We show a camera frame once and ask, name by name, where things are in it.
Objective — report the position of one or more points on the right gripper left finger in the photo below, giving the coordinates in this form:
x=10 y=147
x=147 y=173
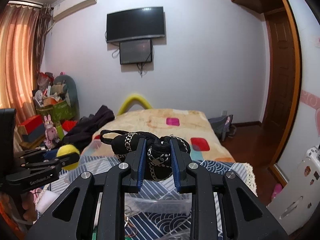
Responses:
x=93 y=205

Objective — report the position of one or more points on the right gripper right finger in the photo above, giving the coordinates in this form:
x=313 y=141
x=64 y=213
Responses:
x=226 y=196

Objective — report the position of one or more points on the yellow white felt ball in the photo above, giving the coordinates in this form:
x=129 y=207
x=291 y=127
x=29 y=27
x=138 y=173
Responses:
x=70 y=156

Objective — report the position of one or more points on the black chain strap bag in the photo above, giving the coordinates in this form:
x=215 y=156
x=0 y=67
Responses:
x=150 y=157

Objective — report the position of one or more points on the person's left hand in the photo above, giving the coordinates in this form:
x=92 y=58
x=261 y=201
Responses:
x=28 y=205

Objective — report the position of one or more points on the pink slipper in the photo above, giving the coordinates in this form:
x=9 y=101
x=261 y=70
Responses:
x=277 y=189

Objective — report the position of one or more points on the red box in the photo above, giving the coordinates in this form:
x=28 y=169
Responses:
x=30 y=124

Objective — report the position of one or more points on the white appliance with stickers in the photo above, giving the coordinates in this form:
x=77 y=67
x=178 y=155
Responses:
x=297 y=201

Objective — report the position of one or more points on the pink bunny plush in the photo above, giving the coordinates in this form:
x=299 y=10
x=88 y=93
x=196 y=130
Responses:
x=51 y=133

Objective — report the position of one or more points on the green bottle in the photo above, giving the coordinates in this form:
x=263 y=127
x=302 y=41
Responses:
x=60 y=131

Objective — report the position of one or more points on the clear acrylic box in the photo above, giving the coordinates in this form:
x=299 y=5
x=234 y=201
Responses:
x=153 y=197

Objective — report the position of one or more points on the black clothing pile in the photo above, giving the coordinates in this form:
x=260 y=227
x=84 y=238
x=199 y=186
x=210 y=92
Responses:
x=81 y=134

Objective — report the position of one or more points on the green storage box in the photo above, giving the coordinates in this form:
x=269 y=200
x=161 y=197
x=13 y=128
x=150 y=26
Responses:
x=58 y=112

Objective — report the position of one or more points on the beige patchwork blanket bed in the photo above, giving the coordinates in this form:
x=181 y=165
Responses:
x=192 y=126

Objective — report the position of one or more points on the grey backpack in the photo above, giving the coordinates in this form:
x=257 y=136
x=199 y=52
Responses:
x=223 y=127

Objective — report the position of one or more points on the yellow curved headboard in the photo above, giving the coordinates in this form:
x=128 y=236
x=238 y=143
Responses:
x=132 y=100

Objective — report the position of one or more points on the orange curtain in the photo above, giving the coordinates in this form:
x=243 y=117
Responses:
x=18 y=59

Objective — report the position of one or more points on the brown wooden door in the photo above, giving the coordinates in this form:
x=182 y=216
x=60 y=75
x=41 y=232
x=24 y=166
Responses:
x=281 y=82

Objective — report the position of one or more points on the white air conditioner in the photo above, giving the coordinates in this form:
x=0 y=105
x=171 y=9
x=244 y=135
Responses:
x=68 y=7

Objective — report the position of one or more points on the white sliding wardrobe door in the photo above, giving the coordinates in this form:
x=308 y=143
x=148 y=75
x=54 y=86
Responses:
x=305 y=132

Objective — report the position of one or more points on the small wall monitor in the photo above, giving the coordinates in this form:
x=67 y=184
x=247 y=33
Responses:
x=136 y=51

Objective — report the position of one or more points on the large wall television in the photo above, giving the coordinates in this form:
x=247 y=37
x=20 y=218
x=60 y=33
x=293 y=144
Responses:
x=147 y=22

